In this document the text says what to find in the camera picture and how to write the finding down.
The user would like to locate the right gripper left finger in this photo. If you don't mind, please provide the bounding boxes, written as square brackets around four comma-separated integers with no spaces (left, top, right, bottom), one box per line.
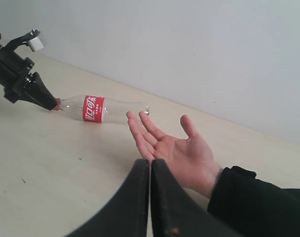
[68,159,150,237]

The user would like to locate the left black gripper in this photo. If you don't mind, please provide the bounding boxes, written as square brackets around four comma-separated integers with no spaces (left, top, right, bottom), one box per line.
[0,44,56,111]

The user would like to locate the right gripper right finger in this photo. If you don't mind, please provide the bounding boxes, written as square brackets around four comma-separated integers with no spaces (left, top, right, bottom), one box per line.
[151,159,239,237]

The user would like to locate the clear cola bottle red label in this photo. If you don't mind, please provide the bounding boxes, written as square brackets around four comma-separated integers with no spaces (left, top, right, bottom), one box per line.
[53,95,150,124]

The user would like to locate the black sleeved forearm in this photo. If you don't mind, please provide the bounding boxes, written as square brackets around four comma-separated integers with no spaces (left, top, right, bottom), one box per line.
[207,166,300,237]

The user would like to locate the person's open bare hand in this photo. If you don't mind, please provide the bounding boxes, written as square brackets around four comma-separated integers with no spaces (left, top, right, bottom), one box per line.
[127,112,222,198]

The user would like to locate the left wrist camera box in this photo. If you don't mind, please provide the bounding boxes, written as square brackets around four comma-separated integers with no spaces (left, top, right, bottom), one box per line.
[3,29,45,52]

